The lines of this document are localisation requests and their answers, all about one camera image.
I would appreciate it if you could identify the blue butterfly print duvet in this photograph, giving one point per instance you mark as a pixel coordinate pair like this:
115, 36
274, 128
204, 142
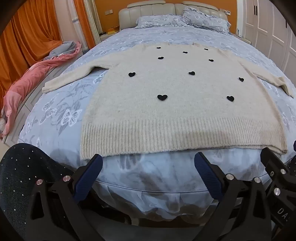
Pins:
69, 111

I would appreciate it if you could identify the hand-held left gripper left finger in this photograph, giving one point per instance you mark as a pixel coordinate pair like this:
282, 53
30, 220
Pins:
89, 178

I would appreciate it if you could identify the yellow box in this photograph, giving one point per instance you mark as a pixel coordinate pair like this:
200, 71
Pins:
112, 29

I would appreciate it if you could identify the pink blanket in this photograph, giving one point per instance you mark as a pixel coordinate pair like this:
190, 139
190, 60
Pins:
30, 78

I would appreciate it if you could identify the person's dark sparkly trouser leg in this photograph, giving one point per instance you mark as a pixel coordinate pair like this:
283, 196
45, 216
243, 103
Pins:
20, 176

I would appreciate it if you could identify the white nightstand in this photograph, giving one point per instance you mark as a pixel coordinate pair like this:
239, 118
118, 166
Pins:
108, 36
244, 39

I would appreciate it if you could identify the white wardrobe doors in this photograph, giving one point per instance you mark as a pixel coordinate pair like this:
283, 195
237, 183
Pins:
270, 25

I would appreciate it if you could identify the white wall switch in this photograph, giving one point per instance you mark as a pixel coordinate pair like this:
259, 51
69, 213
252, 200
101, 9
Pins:
108, 11
226, 11

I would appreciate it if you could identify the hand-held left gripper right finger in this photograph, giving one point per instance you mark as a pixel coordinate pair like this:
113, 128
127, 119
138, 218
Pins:
208, 176

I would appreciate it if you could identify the blue butterfly print pillow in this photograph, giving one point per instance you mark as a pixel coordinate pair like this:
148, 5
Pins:
205, 19
157, 20

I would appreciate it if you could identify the white striped sheer curtain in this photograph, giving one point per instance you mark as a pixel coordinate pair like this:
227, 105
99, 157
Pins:
93, 20

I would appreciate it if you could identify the grey cloth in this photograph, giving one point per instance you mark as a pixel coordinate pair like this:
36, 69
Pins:
62, 49

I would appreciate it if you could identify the orange curtain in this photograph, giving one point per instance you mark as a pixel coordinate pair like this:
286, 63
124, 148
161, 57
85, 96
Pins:
82, 20
27, 46

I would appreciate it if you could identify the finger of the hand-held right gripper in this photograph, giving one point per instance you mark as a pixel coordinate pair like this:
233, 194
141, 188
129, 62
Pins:
271, 158
294, 165

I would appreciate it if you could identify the beige padded headboard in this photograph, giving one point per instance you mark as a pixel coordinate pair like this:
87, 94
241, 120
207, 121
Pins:
148, 9

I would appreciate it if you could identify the cream sweater with black hearts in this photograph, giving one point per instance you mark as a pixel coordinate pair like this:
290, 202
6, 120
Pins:
161, 115

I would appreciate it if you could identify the white fluffy plush toy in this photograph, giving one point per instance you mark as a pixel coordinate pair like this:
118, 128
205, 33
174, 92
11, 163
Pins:
1, 126

